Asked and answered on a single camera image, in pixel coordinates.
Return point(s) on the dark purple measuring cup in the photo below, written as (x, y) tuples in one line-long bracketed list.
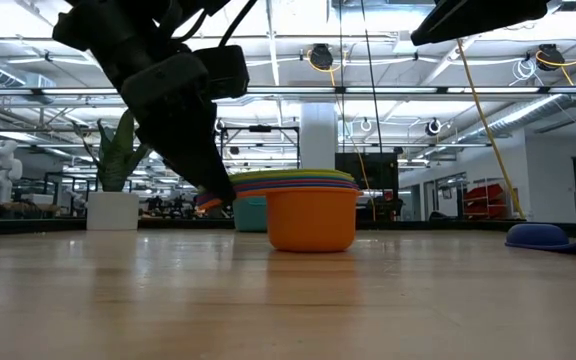
[(538, 235)]

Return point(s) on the green snake plant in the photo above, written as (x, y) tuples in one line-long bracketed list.
[(115, 170)]

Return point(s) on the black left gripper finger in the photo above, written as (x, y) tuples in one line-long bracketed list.
[(193, 150)]

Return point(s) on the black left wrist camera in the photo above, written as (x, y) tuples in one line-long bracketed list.
[(223, 72)]

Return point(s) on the long ceiling light strip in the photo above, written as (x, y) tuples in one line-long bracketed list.
[(393, 90)]

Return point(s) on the black metal gantry frame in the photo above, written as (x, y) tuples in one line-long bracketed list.
[(260, 128)]

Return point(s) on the red storage bins shelf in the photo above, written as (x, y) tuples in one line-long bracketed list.
[(485, 192)]

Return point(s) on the white pillar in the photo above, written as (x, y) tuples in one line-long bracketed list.
[(318, 145)]

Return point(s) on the green plastic bowl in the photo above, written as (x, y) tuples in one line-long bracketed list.
[(293, 172)]

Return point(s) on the white robot figure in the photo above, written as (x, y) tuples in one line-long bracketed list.
[(2, 167)]

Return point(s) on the black monitor screen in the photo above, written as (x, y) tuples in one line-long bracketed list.
[(373, 170)]

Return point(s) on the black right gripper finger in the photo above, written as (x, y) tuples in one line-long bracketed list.
[(478, 17)]

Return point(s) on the white plant pot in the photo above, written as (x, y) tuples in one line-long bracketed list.
[(113, 210)]

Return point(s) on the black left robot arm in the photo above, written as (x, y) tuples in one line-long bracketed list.
[(98, 30)]

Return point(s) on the black aluminium table frame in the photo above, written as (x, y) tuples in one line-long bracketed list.
[(418, 226)]

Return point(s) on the large orange measuring cup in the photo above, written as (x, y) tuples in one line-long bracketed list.
[(310, 222)]

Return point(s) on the teal plastic basket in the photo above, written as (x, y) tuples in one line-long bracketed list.
[(250, 215)]

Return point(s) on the silver ventilation duct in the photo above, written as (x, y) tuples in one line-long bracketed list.
[(543, 110)]

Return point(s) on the red measuring cup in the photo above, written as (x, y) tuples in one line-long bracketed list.
[(293, 181)]

